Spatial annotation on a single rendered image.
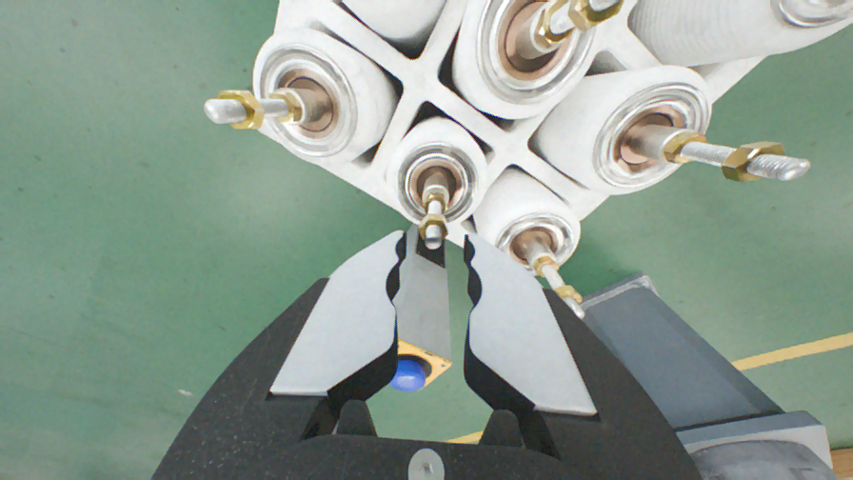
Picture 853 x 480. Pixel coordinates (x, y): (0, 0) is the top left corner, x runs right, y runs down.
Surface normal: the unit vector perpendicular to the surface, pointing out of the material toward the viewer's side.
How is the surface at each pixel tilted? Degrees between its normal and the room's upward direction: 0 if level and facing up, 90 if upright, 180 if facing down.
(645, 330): 90
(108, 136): 0
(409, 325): 90
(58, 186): 0
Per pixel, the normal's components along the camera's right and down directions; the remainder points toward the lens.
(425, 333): 0.52, -0.71
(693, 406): -0.67, -0.65
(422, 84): -0.05, 0.52
